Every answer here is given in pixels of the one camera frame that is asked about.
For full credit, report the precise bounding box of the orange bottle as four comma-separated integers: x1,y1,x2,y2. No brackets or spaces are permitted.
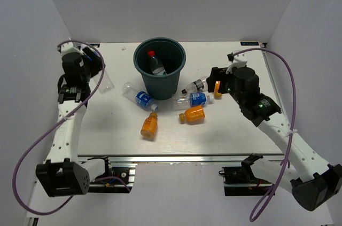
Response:
141,113,158,139
179,105,205,123
213,81,222,99

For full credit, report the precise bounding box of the blue label bottle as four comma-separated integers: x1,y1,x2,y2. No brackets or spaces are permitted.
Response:
172,92,214,111
122,82,159,112
98,69,114,94

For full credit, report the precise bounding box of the red cap clear bottle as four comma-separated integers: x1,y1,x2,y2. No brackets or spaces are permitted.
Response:
147,50,167,75

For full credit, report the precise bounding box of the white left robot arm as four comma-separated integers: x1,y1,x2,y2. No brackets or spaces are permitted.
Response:
35,42,113,197

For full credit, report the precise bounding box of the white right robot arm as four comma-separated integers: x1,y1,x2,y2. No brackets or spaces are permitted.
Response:
206,66,341,211

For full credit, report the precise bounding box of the dark teal plastic bin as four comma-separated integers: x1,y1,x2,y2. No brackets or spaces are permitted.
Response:
133,37,186,100

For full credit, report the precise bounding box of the black logo sticker right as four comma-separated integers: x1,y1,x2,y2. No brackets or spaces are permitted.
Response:
240,41,259,46

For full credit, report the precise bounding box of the black cap clear bottle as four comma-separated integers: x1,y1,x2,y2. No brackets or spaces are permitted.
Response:
181,76,208,94

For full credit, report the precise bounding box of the orange bottle front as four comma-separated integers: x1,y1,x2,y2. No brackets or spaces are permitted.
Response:
141,113,158,139

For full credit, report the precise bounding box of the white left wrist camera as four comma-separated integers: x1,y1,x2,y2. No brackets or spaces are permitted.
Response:
57,41,80,56

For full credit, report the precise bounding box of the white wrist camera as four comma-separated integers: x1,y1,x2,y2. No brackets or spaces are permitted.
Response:
226,50,247,74
57,41,80,56

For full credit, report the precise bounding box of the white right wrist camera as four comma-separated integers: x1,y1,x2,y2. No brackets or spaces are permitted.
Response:
226,50,247,74

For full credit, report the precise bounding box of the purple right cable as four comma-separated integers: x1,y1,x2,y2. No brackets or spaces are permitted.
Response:
227,48,298,223

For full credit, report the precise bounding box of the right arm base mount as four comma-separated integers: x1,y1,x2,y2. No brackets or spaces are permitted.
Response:
219,154,272,197

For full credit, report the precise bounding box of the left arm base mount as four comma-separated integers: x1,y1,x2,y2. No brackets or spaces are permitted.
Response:
79,156,136,193

